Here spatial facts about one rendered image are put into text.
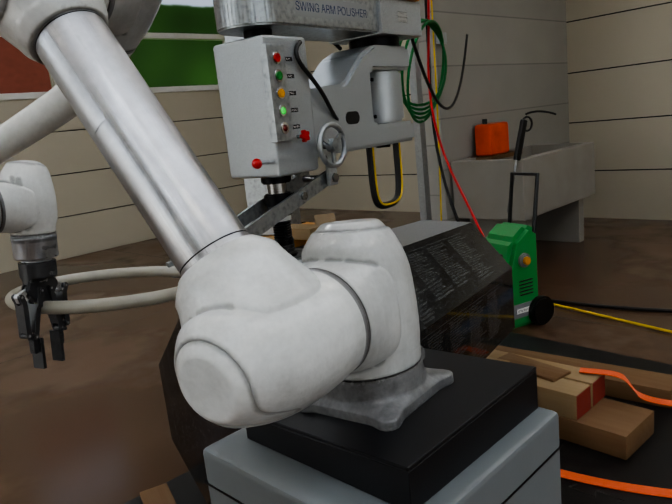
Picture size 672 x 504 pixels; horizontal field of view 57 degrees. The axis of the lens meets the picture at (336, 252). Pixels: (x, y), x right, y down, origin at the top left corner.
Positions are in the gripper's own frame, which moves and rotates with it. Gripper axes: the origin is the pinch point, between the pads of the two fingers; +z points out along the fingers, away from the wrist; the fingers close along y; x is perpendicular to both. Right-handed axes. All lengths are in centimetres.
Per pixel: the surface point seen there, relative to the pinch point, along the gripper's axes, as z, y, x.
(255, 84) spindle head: -61, 71, -18
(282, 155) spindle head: -40, 73, -24
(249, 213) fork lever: -22, 77, -9
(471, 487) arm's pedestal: 3, -25, -97
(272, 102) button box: -55, 69, -24
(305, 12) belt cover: -84, 88, -28
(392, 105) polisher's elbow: -57, 140, -40
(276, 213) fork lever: -22, 75, -20
